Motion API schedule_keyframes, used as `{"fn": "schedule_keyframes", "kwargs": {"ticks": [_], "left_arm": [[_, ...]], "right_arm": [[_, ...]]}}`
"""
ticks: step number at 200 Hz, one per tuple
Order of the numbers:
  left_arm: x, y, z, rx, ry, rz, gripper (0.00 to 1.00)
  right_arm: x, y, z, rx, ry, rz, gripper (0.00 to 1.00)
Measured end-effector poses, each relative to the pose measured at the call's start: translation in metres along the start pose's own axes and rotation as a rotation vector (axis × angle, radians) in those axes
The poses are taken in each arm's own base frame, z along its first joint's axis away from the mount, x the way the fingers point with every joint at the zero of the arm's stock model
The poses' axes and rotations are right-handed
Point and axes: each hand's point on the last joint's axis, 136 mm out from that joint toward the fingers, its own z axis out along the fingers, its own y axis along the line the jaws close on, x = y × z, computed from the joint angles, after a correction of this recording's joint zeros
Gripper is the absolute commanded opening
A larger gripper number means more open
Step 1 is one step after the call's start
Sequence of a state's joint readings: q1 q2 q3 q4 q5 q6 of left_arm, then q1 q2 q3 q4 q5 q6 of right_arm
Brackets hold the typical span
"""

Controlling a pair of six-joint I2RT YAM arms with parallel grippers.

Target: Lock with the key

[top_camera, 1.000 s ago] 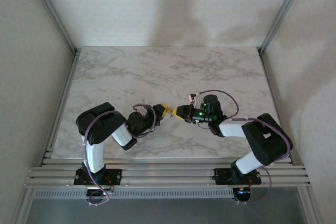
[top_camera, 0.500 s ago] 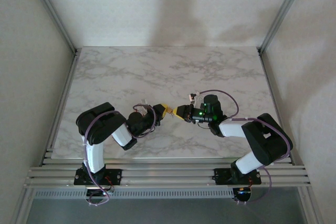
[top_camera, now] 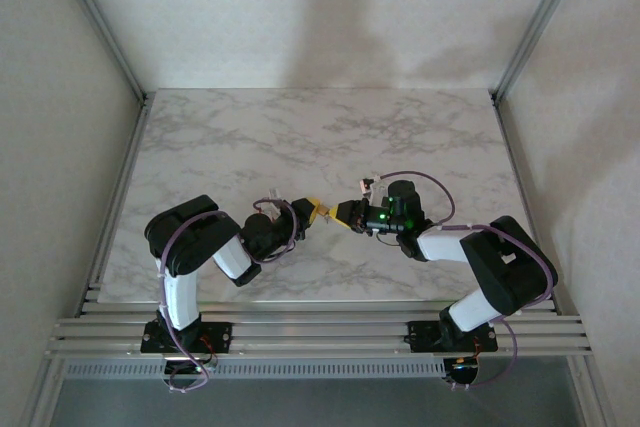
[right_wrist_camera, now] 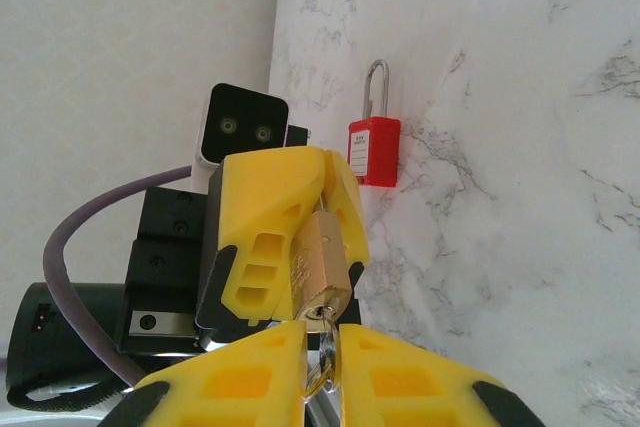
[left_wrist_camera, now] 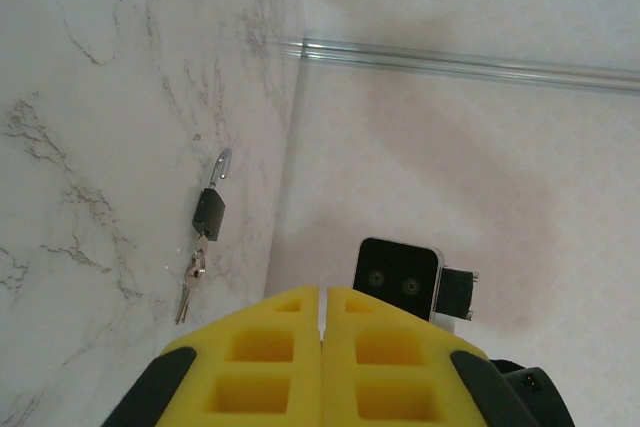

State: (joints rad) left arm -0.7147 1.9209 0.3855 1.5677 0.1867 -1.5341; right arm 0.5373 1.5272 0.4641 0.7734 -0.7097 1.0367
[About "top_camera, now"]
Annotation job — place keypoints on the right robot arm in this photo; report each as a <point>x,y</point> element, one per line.
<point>510,267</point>

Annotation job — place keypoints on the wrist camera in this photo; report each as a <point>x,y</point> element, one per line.
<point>367,186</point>
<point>273,195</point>

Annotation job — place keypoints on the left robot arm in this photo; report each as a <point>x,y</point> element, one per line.
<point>185,242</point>

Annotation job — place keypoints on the aluminium frame leg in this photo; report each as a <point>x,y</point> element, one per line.
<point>42,394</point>
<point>592,394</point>

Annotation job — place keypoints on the aluminium frame post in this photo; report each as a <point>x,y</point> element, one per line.
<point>102,27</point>
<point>539,22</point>

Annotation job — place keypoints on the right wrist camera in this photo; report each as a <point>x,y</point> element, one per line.
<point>367,186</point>

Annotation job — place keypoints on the aluminium side rail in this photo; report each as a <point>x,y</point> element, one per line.
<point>528,197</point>
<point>117,197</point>

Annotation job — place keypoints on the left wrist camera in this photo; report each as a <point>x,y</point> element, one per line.
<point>273,195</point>

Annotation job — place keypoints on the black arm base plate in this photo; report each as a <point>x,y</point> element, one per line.
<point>420,337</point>
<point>220,337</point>

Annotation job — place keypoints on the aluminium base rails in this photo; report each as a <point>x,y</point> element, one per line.
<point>325,334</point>

